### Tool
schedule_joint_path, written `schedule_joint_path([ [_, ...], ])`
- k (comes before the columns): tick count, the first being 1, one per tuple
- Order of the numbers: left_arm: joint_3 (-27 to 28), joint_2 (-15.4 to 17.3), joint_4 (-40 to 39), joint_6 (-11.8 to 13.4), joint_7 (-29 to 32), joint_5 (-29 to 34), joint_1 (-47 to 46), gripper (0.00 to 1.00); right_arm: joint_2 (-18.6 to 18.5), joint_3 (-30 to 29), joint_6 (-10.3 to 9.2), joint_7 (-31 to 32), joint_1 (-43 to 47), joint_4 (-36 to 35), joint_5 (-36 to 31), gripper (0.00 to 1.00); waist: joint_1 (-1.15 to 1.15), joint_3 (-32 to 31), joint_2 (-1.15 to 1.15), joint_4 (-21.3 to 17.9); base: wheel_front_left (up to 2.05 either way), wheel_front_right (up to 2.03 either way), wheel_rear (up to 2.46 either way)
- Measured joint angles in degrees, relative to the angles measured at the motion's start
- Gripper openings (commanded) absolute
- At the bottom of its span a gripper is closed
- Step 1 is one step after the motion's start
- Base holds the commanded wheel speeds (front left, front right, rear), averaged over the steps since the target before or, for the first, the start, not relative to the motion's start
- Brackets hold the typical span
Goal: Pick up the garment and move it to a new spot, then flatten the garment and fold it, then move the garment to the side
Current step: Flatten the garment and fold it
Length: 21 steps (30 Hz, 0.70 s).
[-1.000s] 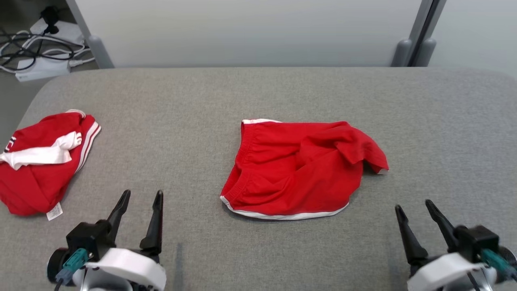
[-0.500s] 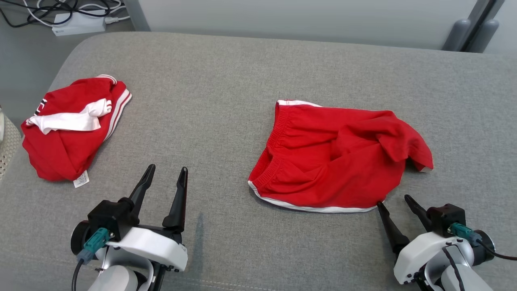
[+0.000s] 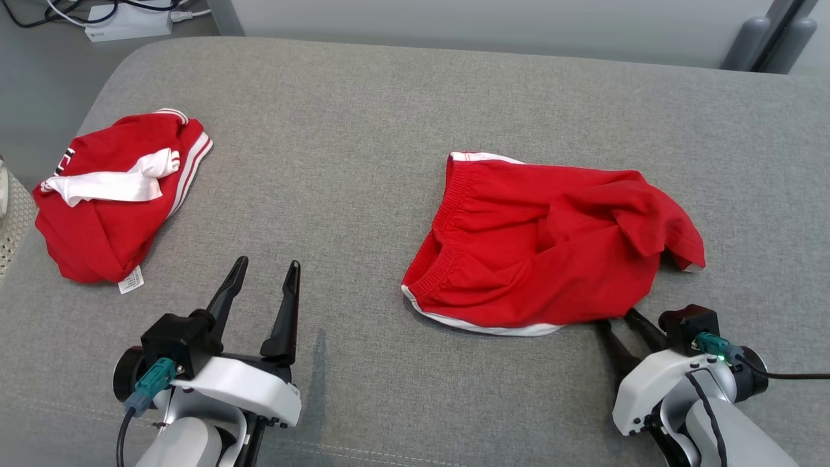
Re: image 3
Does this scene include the red and white basketball jersey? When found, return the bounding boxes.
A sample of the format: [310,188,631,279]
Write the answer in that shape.
[32,108,213,296]

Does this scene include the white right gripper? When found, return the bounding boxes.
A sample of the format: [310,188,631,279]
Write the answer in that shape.
[596,308,737,436]

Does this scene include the black power cable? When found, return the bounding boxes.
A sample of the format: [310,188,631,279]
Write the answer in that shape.
[0,0,121,29]

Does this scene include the woven beige basket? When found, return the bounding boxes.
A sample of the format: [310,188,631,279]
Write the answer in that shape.
[0,170,38,280]

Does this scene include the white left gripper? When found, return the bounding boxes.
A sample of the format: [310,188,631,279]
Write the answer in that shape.
[169,256,303,467]

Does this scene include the grey rounded partition foot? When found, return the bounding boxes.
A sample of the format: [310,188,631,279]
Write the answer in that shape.
[721,16,772,71]
[781,16,818,74]

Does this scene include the white power strip box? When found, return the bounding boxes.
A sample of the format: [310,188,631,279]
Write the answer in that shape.
[84,3,173,43]

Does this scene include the red shorts with white trim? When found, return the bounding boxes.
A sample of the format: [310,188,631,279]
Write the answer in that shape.
[401,152,706,337]

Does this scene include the black cable with teal plug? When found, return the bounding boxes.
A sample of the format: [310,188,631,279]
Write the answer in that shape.
[115,357,178,467]
[693,331,830,381]

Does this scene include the grey partition edge post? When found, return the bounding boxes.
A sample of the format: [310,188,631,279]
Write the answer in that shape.
[206,0,246,37]

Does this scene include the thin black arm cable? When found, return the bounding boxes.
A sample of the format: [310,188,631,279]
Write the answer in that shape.
[686,373,724,449]

